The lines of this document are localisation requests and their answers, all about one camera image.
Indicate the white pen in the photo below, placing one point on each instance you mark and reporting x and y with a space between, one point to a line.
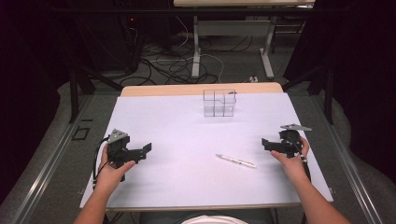
236 160

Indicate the black metal stand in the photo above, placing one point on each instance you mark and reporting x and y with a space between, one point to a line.
323 87
77 90

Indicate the person's right hand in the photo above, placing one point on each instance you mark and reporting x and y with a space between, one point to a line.
294 168

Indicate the person's white shirt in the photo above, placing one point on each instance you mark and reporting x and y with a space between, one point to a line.
214 220

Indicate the white desk with metal legs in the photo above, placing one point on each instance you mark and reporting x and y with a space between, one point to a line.
236 28

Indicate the white table mat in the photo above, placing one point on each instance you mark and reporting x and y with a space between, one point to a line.
199 149

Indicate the black equipment with red light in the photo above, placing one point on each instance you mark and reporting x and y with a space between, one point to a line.
132 40

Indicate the black horizontal bar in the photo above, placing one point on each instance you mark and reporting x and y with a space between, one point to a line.
155 11

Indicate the metal floor rail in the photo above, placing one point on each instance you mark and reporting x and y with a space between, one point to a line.
348 168
46 168

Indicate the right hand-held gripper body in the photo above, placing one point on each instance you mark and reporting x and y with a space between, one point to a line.
291 140

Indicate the black curtain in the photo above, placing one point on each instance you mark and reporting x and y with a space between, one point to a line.
28 77
361 77

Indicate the white power plug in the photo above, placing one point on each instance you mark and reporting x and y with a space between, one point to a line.
253 79

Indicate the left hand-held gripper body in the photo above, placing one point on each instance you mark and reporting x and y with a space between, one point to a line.
118 146

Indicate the clear acrylic organizer box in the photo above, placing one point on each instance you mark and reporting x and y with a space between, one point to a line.
219 104

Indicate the person's left hand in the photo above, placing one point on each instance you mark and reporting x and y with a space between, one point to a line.
110 175

